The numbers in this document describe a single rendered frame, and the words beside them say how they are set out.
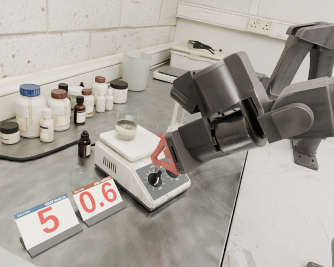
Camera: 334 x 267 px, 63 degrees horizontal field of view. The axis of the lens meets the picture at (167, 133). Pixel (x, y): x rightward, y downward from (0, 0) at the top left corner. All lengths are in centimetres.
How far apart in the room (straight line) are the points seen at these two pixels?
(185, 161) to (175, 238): 18
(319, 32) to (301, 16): 110
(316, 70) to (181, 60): 91
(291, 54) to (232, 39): 113
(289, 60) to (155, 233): 59
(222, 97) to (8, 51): 66
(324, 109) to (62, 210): 43
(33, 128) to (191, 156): 48
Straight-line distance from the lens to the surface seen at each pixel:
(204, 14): 194
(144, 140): 63
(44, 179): 64
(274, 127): 34
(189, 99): 40
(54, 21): 99
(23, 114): 77
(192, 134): 40
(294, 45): 85
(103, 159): 63
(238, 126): 36
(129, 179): 58
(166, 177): 60
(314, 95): 34
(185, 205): 61
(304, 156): 100
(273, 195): 74
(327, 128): 35
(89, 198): 55
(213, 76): 35
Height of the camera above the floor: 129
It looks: 26 degrees down
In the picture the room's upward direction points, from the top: 11 degrees clockwise
